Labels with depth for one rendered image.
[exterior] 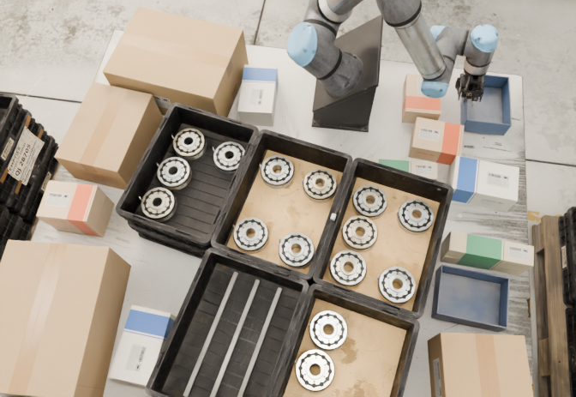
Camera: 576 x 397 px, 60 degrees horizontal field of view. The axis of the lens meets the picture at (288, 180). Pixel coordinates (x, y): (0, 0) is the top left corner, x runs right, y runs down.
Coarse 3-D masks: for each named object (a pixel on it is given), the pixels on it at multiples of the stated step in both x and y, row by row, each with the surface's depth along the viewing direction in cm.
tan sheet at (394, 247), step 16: (384, 192) 154; (400, 192) 154; (352, 208) 152; (432, 208) 152; (384, 224) 150; (432, 224) 150; (336, 240) 148; (384, 240) 148; (400, 240) 148; (416, 240) 148; (368, 256) 146; (384, 256) 146; (400, 256) 146; (416, 256) 146; (368, 272) 144; (416, 272) 144; (352, 288) 142; (368, 288) 142; (416, 288) 142
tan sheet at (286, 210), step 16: (256, 176) 158; (304, 176) 158; (336, 176) 157; (256, 192) 156; (272, 192) 156; (288, 192) 155; (256, 208) 153; (272, 208) 153; (288, 208) 153; (304, 208) 153; (320, 208) 153; (272, 224) 151; (288, 224) 151; (304, 224) 151; (320, 224) 151; (272, 240) 149; (256, 256) 147; (272, 256) 147; (304, 272) 145
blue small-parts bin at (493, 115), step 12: (492, 84) 181; (504, 84) 180; (492, 96) 181; (504, 96) 178; (468, 108) 179; (480, 108) 179; (492, 108) 179; (504, 108) 176; (468, 120) 169; (480, 120) 177; (492, 120) 177; (504, 120) 175; (480, 132) 175; (492, 132) 174; (504, 132) 173
